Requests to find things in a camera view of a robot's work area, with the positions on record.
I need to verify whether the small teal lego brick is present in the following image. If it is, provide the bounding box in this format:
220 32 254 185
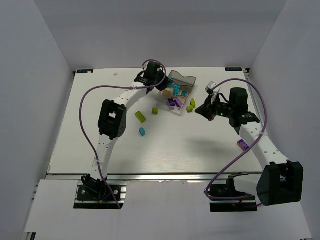
139 127 146 136

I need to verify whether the round teal lego piece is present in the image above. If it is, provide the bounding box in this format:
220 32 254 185
166 76 175 88

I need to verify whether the purple curved lego piece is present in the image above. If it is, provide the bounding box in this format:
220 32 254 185
167 98 176 108

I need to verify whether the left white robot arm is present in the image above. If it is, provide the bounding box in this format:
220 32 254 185
79 59 169 200

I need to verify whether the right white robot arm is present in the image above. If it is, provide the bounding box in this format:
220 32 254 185
195 87 304 206

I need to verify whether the green stacked lego piece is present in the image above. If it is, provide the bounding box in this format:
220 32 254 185
186 98 196 113

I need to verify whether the clear plastic container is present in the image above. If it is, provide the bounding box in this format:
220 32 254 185
155 89 188 116

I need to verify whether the green small lego brick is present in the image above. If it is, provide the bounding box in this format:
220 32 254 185
152 107 159 115

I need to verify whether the right corner blue label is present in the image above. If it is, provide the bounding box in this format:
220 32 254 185
224 67 243 72

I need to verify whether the corner blue label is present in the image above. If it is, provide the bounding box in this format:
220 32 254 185
76 69 94 74
224 67 243 72

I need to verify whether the purple 2x4 lego plate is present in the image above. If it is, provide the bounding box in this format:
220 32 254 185
237 139 250 151

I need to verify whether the green 2x4 lego brick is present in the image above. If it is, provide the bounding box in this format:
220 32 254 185
134 111 147 123

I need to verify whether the left corner blue label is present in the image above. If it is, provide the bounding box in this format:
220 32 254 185
76 69 94 74

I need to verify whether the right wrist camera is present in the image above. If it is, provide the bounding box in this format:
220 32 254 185
205 81 217 95

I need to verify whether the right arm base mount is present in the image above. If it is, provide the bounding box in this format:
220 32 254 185
208 184 258 213

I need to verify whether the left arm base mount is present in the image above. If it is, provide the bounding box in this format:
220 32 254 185
73 184 126 210

